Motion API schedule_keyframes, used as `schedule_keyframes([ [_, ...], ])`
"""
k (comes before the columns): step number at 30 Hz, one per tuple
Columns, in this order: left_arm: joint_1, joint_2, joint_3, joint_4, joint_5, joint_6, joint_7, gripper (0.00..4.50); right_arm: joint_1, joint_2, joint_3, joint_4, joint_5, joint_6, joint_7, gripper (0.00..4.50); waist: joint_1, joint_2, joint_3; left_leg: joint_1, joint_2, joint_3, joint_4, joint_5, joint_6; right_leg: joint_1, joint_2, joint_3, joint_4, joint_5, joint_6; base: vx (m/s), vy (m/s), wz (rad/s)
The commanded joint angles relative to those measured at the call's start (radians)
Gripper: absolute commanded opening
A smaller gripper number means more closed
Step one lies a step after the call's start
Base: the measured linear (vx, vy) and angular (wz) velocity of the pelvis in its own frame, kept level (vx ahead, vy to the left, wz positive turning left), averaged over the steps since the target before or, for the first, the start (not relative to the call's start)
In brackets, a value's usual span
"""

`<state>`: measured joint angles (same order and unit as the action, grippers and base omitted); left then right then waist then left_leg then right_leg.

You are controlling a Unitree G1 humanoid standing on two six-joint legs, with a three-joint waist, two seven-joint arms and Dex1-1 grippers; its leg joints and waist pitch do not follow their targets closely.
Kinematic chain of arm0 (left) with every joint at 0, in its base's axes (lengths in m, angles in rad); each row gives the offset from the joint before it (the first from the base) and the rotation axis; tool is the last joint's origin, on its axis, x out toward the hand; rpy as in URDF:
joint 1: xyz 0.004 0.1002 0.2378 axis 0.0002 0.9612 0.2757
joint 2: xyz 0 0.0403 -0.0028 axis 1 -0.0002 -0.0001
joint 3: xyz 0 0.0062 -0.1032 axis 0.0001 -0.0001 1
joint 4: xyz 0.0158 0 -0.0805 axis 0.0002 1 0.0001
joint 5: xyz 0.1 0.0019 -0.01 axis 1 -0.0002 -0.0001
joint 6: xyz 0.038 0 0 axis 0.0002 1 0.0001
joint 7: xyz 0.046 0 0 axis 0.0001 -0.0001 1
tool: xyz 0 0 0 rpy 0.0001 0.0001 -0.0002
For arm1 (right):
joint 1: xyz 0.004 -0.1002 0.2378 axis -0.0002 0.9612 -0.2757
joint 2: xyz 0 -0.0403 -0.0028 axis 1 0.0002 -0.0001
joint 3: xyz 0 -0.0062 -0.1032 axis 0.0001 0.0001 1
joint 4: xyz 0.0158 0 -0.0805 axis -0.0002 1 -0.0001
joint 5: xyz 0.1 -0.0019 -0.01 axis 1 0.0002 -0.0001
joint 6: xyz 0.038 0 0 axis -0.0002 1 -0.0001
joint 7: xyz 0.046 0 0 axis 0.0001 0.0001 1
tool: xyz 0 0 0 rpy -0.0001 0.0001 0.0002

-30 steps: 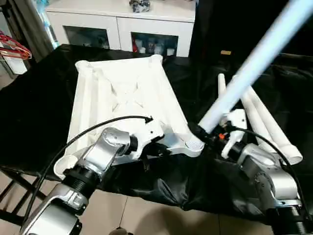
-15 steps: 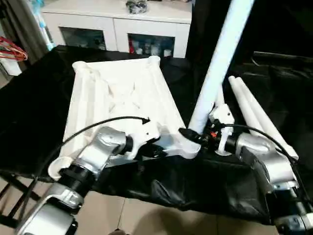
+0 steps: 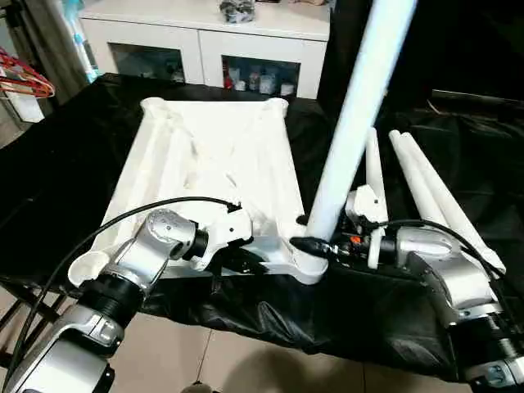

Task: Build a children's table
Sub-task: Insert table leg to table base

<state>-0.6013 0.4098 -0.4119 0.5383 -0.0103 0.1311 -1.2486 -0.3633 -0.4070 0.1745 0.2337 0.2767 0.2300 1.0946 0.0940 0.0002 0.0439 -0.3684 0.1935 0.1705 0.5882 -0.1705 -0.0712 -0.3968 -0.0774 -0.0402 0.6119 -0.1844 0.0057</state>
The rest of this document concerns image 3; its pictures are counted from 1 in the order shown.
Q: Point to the dark grey bundle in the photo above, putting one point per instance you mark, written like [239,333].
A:
[237,10]

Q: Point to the long black bar device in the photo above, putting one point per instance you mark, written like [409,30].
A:
[483,98]

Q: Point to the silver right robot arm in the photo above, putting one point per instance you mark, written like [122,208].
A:
[450,278]

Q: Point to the white storage box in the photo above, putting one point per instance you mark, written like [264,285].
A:
[24,108]

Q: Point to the grey curtain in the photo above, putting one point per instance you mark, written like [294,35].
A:
[53,41]

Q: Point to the white plastic table top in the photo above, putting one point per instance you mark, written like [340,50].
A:
[213,155]

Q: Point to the black mat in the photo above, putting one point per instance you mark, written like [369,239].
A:
[61,163]

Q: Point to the white glass-door cabinet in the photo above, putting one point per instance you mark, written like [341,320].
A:
[196,37]

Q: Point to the red clothes hangers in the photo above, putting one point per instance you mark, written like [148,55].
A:
[37,86]

